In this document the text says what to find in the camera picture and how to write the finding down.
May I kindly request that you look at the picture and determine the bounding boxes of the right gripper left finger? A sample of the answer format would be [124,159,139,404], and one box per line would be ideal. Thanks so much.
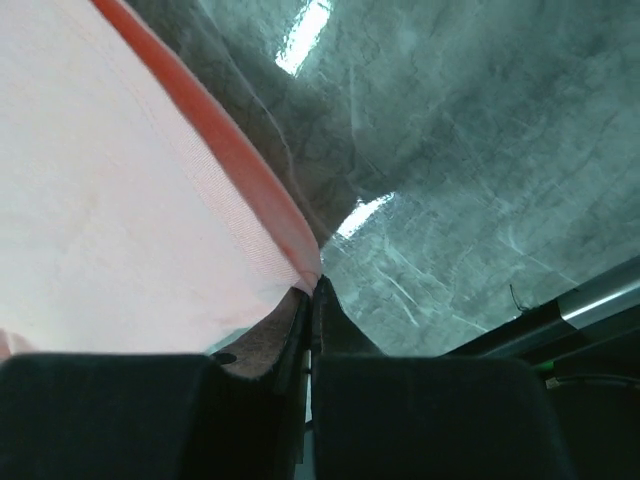
[1,289,308,479]

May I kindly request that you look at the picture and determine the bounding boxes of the aluminium rail frame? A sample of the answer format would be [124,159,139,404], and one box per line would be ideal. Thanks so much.
[557,256,640,329]

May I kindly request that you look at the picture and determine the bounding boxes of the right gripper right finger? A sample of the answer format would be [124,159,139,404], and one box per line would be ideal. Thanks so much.
[311,278,577,479]

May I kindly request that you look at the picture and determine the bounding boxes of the black base beam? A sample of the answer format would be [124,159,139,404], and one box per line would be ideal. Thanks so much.
[451,301,639,479]

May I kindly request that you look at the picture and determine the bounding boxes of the salmon pink t shirt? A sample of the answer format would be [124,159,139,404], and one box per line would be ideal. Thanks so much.
[1,1,321,357]

